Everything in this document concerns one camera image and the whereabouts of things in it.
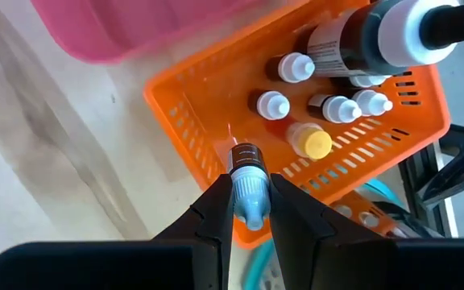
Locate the metal box grater teal handle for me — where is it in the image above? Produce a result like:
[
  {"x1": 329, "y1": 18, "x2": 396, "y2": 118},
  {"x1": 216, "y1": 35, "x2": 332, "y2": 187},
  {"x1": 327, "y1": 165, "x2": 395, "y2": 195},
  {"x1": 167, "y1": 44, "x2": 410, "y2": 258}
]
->
[{"x1": 242, "y1": 179, "x2": 445, "y2": 290}]

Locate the orange plastic basket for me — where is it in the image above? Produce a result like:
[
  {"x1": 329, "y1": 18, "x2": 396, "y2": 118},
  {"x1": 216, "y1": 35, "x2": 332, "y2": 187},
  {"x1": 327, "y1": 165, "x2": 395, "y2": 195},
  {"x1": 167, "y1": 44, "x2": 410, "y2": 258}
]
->
[{"x1": 143, "y1": 0, "x2": 452, "y2": 250}]

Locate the red vial yellow cap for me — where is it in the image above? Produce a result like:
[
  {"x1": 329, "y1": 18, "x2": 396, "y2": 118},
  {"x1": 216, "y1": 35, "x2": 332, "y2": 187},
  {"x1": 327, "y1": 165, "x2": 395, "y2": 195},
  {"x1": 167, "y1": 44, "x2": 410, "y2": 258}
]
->
[{"x1": 266, "y1": 118, "x2": 334, "y2": 160}]

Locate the black dropper bottle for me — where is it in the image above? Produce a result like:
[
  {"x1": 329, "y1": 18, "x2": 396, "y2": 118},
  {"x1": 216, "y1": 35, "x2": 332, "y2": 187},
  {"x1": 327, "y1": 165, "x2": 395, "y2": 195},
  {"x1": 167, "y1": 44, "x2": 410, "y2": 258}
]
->
[{"x1": 226, "y1": 140, "x2": 272, "y2": 232}]

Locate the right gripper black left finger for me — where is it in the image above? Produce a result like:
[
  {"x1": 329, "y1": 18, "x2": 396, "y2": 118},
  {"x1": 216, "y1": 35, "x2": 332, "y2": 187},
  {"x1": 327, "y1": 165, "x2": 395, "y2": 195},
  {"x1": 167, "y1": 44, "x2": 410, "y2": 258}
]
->
[{"x1": 0, "y1": 172, "x2": 235, "y2": 290}]

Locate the large dark bottle black nozzle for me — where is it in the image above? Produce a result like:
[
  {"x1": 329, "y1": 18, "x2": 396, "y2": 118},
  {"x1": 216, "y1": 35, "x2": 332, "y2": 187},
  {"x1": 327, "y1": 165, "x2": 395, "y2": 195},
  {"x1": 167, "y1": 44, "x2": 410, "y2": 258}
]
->
[{"x1": 296, "y1": 0, "x2": 464, "y2": 78}]

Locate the pink plastic tray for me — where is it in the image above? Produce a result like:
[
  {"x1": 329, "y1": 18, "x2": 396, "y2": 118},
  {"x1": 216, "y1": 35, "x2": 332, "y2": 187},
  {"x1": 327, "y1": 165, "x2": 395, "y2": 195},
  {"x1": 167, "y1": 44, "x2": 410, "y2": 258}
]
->
[{"x1": 30, "y1": 0, "x2": 265, "y2": 64}]

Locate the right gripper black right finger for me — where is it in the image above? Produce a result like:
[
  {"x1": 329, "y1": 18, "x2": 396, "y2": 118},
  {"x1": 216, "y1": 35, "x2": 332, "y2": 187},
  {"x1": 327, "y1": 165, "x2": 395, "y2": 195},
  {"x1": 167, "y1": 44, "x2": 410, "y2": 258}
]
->
[{"x1": 269, "y1": 172, "x2": 464, "y2": 290}]

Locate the dark purple dropper bottle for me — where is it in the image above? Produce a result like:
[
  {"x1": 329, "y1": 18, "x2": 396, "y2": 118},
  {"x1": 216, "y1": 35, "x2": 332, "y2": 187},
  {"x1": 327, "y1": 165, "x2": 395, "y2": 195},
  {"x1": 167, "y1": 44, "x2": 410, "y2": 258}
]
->
[{"x1": 266, "y1": 51, "x2": 317, "y2": 85}]

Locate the green dropper bottle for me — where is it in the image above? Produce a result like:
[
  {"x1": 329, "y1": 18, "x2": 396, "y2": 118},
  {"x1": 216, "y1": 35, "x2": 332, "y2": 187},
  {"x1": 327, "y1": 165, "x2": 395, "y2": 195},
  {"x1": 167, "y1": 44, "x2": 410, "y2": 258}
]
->
[{"x1": 307, "y1": 93, "x2": 363, "y2": 125}]

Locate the white-capped dark dropper bottle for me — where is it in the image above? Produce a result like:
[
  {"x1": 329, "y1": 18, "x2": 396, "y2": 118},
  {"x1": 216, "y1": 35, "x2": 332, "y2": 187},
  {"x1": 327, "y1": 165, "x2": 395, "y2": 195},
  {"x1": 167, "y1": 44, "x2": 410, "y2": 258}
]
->
[
  {"x1": 332, "y1": 74, "x2": 392, "y2": 89},
  {"x1": 350, "y1": 88, "x2": 394, "y2": 118}
]

